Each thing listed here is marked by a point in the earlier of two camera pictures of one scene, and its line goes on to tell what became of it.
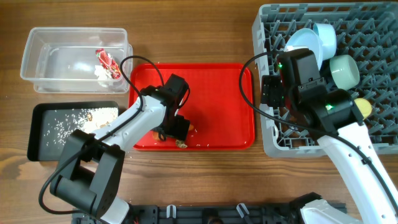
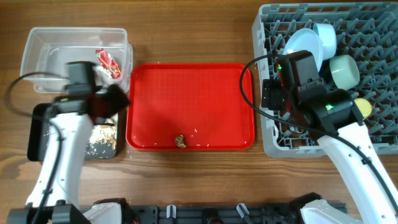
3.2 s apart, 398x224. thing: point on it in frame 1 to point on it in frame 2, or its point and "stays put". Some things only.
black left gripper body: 177,129 to 106,102
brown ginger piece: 180,144 stays put
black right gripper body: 272,87 stays put
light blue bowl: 327,35 stays put
